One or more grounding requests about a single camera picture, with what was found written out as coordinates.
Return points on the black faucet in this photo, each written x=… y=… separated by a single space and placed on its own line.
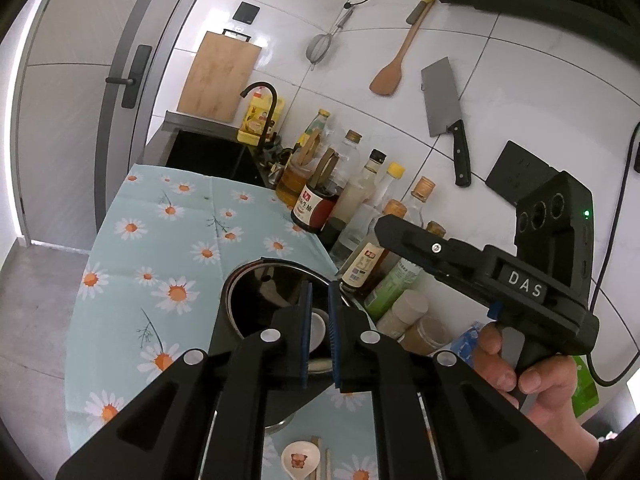
x=271 y=105

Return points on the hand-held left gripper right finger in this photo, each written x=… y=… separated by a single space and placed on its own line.
x=334 y=332

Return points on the orange cap labelled bottle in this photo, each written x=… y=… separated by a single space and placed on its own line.
x=367 y=265

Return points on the black square wall plate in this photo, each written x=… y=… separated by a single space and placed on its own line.
x=246 y=13

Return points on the wooden cutting board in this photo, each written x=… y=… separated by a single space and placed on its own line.
x=220 y=77

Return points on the white lid spice jar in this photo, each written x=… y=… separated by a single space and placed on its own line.
x=405 y=312

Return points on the black steel pot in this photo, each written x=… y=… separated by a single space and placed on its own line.
x=250 y=300

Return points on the green label yellow cap bottle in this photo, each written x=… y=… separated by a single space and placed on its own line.
x=320 y=125

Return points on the black wall outlet panel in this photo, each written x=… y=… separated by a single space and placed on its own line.
x=517 y=170

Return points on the amber oil bottle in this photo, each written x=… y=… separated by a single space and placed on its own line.
x=295 y=182

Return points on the white ceramic spoon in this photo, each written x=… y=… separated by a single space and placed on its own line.
x=300 y=460

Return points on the green label gold cap bottle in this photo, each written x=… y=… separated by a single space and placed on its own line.
x=395 y=287

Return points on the tan lid spice jar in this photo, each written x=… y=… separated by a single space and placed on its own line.
x=427 y=335

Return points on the daisy print tablecloth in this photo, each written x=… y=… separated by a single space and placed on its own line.
x=150 y=240

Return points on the metal mesh strainer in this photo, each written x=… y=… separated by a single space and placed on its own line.
x=320 y=47

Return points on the black cap bottle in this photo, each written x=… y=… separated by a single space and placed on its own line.
x=360 y=190

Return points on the grey door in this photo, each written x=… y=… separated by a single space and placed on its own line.
x=65 y=110

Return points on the small white cup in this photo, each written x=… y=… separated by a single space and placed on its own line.
x=318 y=332

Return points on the black kitchen sink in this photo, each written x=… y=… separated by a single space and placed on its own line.
x=210 y=155

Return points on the clear yellow cap bottle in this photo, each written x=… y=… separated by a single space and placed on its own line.
x=387 y=185

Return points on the wooden spatula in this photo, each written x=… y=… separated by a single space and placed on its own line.
x=387 y=77

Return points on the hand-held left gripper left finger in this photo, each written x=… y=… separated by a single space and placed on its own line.
x=306 y=332

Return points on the person's right hand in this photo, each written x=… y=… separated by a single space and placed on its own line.
x=555 y=390

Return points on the tall clear brown cap bottle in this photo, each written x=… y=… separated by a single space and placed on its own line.
x=350 y=155

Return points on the yellow oil bottle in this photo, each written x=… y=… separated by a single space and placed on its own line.
x=257 y=120

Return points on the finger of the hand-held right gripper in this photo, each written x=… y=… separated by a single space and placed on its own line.
x=425 y=245

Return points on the red label soy sauce bottle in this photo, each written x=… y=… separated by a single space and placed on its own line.
x=312 y=207

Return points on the blue white packet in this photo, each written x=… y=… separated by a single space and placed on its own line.
x=465 y=345

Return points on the clear gold cap bottle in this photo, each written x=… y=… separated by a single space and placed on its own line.
x=422 y=192

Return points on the green packet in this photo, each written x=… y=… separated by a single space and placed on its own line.
x=585 y=390

